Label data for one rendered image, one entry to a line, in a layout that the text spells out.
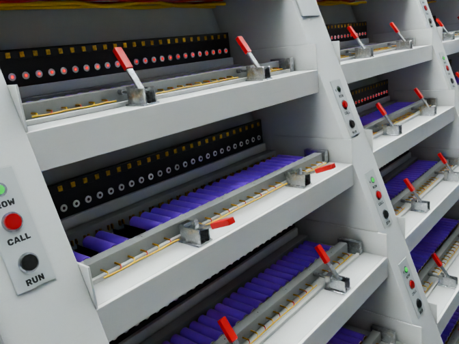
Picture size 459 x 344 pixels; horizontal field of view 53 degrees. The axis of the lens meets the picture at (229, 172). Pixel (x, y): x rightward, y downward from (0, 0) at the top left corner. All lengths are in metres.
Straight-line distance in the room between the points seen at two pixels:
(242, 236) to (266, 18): 0.51
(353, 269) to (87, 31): 0.66
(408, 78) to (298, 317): 1.02
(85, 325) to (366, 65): 0.87
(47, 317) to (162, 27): 0.65
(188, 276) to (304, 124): 0.49
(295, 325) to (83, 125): 0.46
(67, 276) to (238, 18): 0.72
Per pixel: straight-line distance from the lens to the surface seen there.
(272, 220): 0.73
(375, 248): 1.00
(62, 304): 0.51
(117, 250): 0.60
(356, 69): 1.11
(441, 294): 1.26
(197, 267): 0.62
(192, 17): 1.05
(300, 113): 0.99
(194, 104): 0.67
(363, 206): 0.97
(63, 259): 0.51
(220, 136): 0.90
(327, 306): 0.83
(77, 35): 0.86
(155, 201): 0.77
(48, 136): 0.54
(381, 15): 1.65
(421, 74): 1.61
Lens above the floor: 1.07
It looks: 2 degrees down
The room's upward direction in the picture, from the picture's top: 21 degrees counter-clockwise
